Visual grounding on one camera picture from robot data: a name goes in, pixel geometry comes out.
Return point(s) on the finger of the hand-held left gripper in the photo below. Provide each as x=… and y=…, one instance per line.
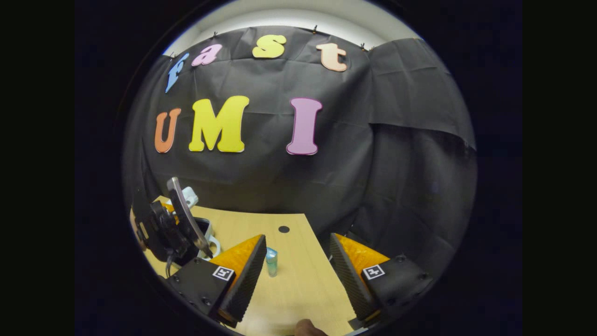
x=170, y=211

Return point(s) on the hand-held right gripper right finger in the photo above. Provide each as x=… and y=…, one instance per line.
x=347, y=280

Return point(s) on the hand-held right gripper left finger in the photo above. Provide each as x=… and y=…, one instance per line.
x=247, y=280

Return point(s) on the light blue suitcase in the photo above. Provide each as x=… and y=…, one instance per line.
x=184, y=210

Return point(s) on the blue green skincare bottle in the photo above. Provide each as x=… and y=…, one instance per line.
x=272, y=263

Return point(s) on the black backdrop cloth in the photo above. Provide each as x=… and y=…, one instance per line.
x=280, y=186

